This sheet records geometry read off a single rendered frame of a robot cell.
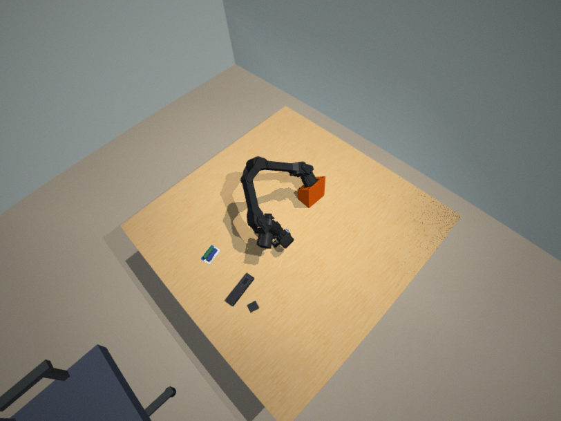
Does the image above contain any dark grey square piece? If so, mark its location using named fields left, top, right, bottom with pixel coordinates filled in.
left=247, top=301, right=259, bottom=312

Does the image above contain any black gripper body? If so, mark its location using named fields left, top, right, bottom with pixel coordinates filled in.
left=272, top=222, right=294, bottom=249

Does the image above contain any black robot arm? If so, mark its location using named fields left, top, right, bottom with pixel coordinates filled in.
left=240, top=156, right=319, bottom=249

